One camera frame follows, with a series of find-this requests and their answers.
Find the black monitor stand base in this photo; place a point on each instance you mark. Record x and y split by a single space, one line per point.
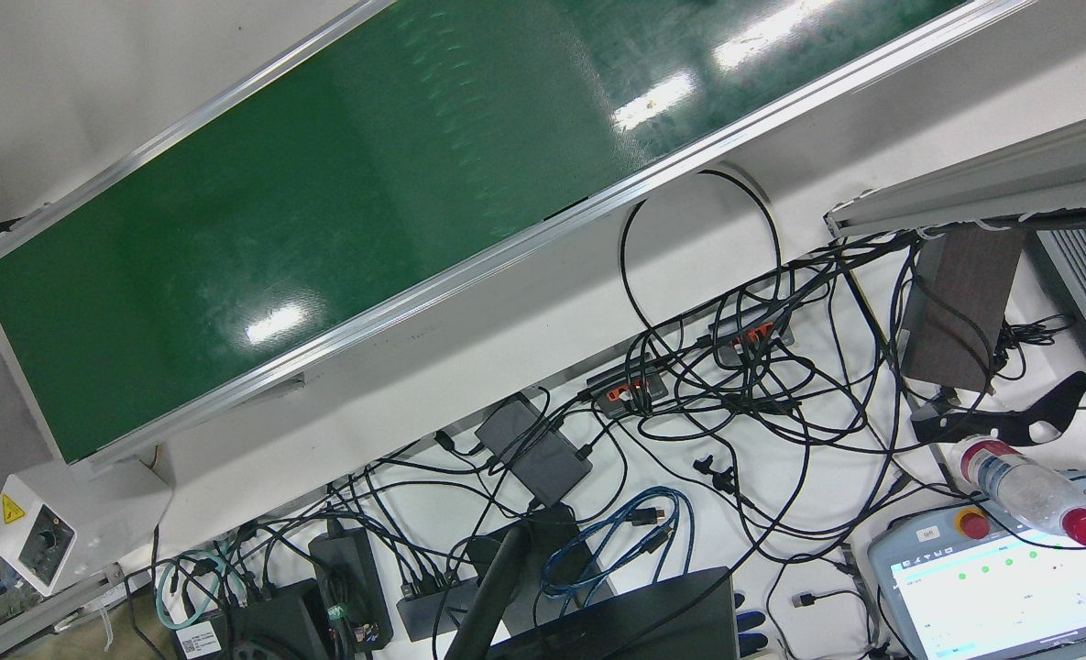
561 532

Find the white conveyor control box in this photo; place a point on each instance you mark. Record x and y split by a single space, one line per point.
34 536

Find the black curved bracket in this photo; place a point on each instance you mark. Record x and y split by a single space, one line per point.
982 426

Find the small black multiport hub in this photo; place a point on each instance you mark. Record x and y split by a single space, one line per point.
423 614

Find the clear plastic bottle red cap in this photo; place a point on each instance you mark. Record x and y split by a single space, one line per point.
1019 486

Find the aluminium profile beam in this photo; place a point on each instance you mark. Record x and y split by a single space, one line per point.
1010 183

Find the black monitor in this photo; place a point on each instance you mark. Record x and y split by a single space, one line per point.
634 623

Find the black power brick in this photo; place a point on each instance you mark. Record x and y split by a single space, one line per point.
345 577

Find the black box white label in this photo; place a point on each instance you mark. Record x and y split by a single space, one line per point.
268 623

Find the black monitor stand pole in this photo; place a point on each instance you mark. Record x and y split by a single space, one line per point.
492 596

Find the grey teach pendant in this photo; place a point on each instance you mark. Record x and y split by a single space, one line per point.
992 596

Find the black hub orange ports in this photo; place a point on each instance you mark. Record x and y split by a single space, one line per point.
625 385
749 330

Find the grey power adapter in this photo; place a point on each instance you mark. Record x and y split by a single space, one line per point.
533 449

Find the green conveyor belt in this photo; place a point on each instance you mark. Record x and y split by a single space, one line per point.
414 183

